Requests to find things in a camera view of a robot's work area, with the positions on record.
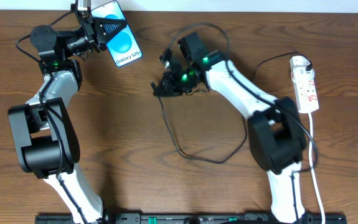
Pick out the blue Samsung Galaxy smartphone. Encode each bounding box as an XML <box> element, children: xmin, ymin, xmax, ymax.
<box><xmin>92</xmin><ymin>1</ymin><xmax>143</xmax><ymax>67</ymax></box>

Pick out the black USB charging cable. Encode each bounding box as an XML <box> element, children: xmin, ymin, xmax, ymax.
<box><xmin>156</xmin><ymin>51</ymin><xmax>313</xmax><ymax>165</ymax></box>

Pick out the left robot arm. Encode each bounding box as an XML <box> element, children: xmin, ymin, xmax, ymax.
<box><xmin>7</xmin><ymin>7</ymin><xmax>128</xmax><ymax>223</ymax></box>

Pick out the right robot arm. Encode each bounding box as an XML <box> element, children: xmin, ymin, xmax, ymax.
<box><xmin>151</xmin><ymin>32</ymin><xmax>318</xmax><ymax>223</ymax></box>

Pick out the white USB charger adapter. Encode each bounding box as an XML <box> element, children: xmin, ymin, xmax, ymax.
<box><xmin>290</xmin><ymin>55</ymin><xmax>315</xmax><ymax>83</ymax></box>

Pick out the white power strip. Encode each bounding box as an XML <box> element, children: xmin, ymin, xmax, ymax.
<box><xmin>293</xmin><ymin>79</ymin><xmax>319</xmax><ymax>114</ymax></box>

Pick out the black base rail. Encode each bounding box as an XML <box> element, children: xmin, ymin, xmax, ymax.
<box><xmin>34</xmin><ymin>213</ymin><xmax>347</xmax><ymax>224</ymax></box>

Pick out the white power strip cord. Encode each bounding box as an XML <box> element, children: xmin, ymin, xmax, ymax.
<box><xmin>308</xmin><ymin>112</ymin><xmax>326</xmax><ymax>224</ymax></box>

